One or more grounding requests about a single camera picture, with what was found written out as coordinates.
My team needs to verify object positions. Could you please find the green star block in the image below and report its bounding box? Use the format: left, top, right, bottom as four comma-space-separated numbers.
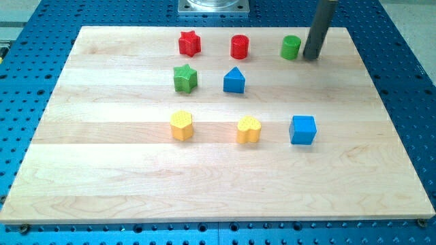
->
173, 64, 198, 93

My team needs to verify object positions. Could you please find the red cylinder block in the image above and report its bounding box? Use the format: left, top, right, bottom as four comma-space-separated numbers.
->
230, 35, 249, 59

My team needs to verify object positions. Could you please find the green cylinder block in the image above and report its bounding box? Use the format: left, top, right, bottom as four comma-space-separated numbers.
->
280, 35, 301, 60

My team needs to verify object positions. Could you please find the yellow hexagon block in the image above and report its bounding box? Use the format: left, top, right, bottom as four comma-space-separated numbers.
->
170, 110, 193, 141

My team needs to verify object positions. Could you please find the blue cube block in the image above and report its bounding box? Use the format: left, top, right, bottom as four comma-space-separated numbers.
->
289, 115, 317, 145

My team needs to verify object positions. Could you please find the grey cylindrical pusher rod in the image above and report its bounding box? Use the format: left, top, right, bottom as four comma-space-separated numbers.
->
303, 0, 339, 61

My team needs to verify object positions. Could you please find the board corner screw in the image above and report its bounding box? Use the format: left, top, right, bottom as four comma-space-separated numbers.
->
18, 224, 30, 234
416, 218, 428, 228

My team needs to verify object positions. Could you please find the red star block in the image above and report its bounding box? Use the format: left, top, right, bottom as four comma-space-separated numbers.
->
178, 31, 202, 57

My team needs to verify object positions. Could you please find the board corner screw left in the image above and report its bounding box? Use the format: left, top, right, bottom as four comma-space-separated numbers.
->
18, 224, 30, 234

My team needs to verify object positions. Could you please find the board corner screw right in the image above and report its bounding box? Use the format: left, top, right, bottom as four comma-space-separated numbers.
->
416, 218, 428, 228

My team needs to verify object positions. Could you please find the yellow heart block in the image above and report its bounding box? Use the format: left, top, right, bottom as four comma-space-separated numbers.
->
236, 116, 262, 144

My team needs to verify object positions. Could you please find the wooden board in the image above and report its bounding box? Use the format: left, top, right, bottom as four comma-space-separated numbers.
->
1, 26, 435, 225

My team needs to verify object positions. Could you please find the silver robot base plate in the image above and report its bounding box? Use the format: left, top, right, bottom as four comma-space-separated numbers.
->
178, 0, 250, 14

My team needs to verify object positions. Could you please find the blue triangle-top block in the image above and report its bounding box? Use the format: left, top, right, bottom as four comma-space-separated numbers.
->
223, 67, 245, 93

